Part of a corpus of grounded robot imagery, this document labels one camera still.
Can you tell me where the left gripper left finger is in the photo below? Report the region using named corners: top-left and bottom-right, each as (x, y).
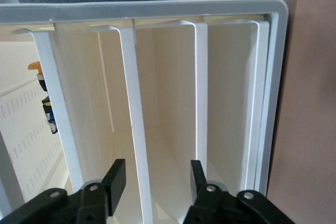
top-left (0, 158), bottom-right (127, 224)

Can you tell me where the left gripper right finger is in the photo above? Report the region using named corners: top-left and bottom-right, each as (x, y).
top-left (181, 159), bottom-right (296, 224)

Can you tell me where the white drawer cabinet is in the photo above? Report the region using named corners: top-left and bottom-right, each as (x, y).
top-left (0, 0), bottom-right (289, 224)

